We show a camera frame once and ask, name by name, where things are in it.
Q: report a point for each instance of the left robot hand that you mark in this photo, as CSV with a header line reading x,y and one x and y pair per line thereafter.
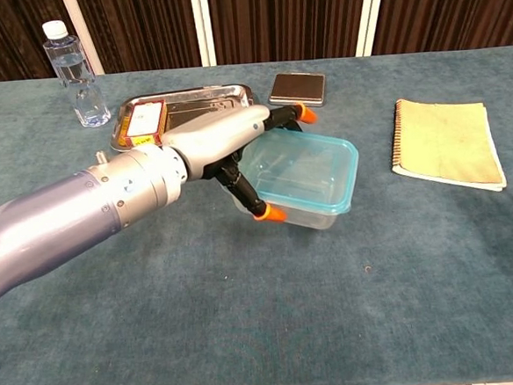
x,y
217,138

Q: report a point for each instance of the blue plastic piece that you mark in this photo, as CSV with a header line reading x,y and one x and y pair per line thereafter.
x,y
307,162

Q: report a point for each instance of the clear container with teal lid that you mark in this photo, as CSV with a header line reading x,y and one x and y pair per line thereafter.
x,y
311,219

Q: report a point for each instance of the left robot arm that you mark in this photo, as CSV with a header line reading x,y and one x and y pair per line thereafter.
x,y
64,215

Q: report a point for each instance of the red yellow card box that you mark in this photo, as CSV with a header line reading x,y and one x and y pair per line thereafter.
x,y
143,121

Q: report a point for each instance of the stainless steel tray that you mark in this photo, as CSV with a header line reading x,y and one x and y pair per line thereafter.
x,y
214,96

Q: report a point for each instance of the square metal digital scale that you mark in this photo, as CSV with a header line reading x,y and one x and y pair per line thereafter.
x,y
297,88

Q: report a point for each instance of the clear plastic water bottle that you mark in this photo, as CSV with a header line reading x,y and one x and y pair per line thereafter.
x,y
77,81

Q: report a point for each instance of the blue table cloth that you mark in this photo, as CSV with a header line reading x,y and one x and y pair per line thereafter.
x,y
203,315

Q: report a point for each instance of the spiral notebook kraft cover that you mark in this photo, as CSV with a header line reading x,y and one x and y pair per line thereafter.
x,y
447,144

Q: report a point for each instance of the white partition post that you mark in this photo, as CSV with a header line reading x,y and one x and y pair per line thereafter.
x,y
83,37
203,24
369,13

